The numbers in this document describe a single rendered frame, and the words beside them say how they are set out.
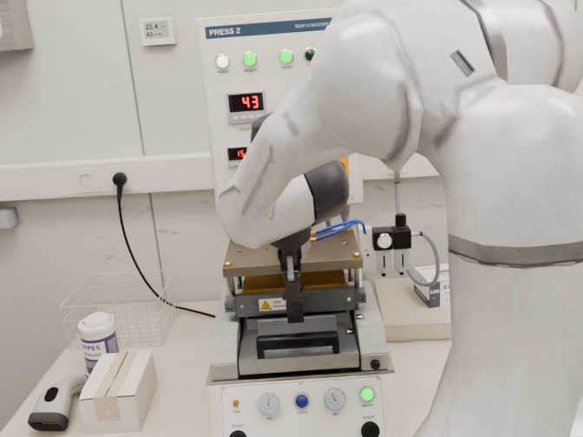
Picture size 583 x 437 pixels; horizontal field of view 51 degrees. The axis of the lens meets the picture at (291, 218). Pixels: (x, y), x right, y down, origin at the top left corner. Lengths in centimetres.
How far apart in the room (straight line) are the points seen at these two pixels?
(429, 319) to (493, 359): 119
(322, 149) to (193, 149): 117
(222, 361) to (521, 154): 85
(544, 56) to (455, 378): 24
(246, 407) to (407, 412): 37
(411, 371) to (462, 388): 104
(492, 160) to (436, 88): 6
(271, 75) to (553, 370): 98
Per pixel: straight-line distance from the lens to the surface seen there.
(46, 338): 216
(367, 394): 115
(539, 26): 50
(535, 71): 49
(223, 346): 116
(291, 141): 64
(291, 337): 112
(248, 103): 131
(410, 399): 141
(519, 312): 42
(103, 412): 139
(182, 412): 143
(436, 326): 161
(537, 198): 40
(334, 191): 81
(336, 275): 123
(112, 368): 147
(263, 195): 71
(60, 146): 191
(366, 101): 42
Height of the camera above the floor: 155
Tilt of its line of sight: 18 degrees down
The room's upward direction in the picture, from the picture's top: 4 degrees counter-clockwise
